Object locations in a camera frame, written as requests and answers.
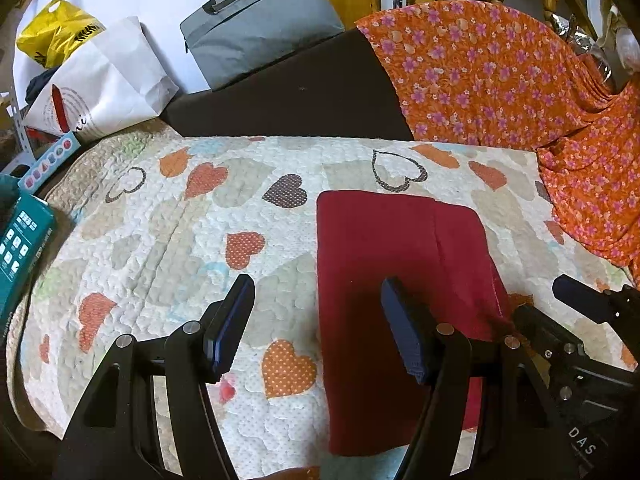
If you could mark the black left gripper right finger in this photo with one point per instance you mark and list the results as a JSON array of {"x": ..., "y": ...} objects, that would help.
[{"x": 520, "y": 433}]

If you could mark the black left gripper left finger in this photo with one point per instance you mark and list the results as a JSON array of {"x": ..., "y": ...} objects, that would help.
[{"x": 146, "y": 413}]

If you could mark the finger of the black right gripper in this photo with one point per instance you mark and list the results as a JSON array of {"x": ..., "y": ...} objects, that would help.
[{"x": 619, "y": 309}]

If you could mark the maroon red garment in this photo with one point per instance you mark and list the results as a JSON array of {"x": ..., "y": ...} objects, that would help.
[{"x": 390, "y": 269}]

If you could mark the heart patterned white quilt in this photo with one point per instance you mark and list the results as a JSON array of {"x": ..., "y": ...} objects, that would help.
[{"x": 153, "y": 227}]

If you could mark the teal cardboard box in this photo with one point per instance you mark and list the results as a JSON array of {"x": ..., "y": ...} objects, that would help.
[{"x": 26, "y": 226}]

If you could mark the orange floral fabric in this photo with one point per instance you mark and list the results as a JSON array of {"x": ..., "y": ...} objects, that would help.
[{"x": 479, "y": 73}]

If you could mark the light blue patterned box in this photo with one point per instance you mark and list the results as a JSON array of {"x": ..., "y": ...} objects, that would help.
[{"x": 46, "y": 165}]

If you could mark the black mattress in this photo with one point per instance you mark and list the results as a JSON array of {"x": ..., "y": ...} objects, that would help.
[{"x": 337, "y": 88}]

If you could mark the yellow plastic bag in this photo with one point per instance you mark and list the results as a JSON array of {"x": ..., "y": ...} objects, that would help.
[{"x": 56, "y": 32}]

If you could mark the grey laptop bag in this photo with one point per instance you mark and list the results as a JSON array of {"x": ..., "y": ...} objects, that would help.
[{"x": 230, "y": 39}]

